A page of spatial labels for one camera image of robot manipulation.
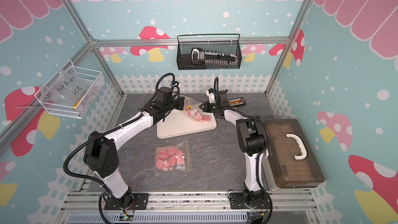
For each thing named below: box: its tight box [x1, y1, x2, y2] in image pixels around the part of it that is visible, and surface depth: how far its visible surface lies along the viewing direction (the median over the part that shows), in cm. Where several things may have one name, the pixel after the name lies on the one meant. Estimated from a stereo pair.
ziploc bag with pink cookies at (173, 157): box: [154, 140, 193, 173], surface depth 88 cm
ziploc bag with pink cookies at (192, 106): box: [183, 96, 211, 123], surface depth 98 cm
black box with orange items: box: [227, 96, 247, 107], surface depth 115 cm
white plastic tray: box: [156, 108, 217, 139], surface depth 104 cm
